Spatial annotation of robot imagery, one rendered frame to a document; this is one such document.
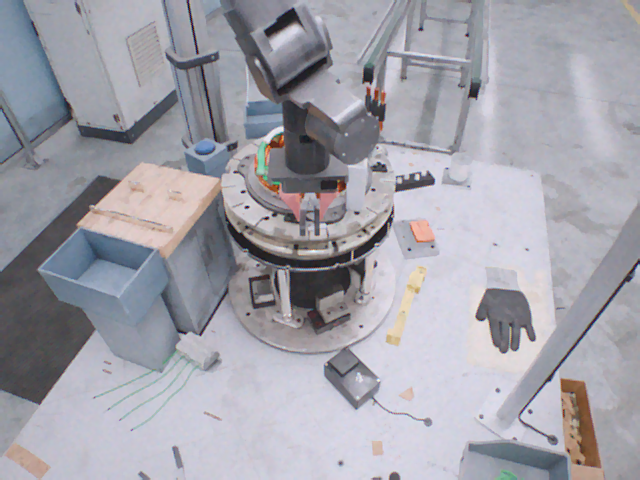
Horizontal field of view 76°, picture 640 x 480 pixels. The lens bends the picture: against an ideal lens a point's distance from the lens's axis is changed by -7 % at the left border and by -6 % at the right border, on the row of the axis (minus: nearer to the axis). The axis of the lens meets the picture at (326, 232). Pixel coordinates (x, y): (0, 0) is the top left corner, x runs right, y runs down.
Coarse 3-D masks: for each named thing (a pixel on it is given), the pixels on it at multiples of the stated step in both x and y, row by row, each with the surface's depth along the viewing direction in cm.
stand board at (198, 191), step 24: (144, 168) 87; (168, 168) 87; (120, 192) 81; (144, 192) 81; (192, 192) 81; (216, 192) 84; (96, 216) 76; (144, 216) 76; (168, 216) 76; (192, 216) 77; (144, 240) 72; (168, 240) 72
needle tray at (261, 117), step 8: (248, 104) 107; (256, 104) 107; (264, 104) 107; (272, 104) 108; (280, 104) 108; (248, 112) 108; (256, 112) 109; (264, 112) 109; (272, 112) 109; (280, 112) 110; (248, 120) 107; (256, 120) 107; (264, 120) 107; (272, 120) 107; (280, 120) 100; (248, 128) 100; (256, 128) 100; (264, 128) 100; (272, 128) 101; (248, 136) 101; (256, 136) 102; (264, 136) 102
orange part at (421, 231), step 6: (414, 222) 113; (420, 222) 113; (426, 222) 113; (414, 228) 112; (420, 228) 112; (426, 228) 112; (414, 234) 110; (420, 234) 110; (426, 234) 110; (432, 234) 110; (420, 240) 109; (426, 240) 109; (432, 240) 109
